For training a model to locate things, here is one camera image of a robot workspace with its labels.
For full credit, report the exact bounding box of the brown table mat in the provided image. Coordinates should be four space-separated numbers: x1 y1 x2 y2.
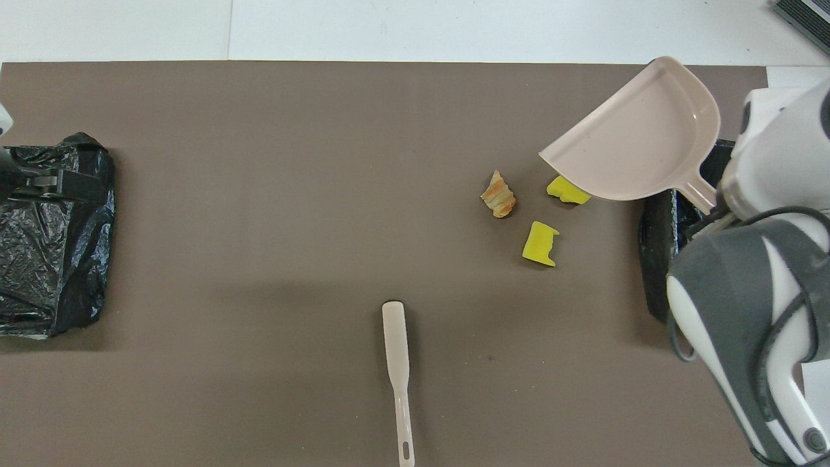
0 61 813 467

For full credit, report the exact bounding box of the small striped croissant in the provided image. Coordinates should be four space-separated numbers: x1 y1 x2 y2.
480 170 517 219

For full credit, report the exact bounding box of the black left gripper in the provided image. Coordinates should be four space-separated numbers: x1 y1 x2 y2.
39 170 109 203

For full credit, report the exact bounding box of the beige plastic dustpan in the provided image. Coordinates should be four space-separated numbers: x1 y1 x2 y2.
539 56 722 215

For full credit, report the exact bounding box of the beige hand brush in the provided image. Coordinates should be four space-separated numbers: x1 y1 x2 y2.
381 301 416 467

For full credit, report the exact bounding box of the black bag lined bin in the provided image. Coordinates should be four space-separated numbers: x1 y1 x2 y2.
0 132 117 339
638 138 738 325

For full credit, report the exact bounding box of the notched yellow sponge piece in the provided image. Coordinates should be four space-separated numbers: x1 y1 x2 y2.
521 221 560 267

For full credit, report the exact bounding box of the dark ribbed box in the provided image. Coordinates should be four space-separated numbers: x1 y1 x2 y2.
773 0 830 55

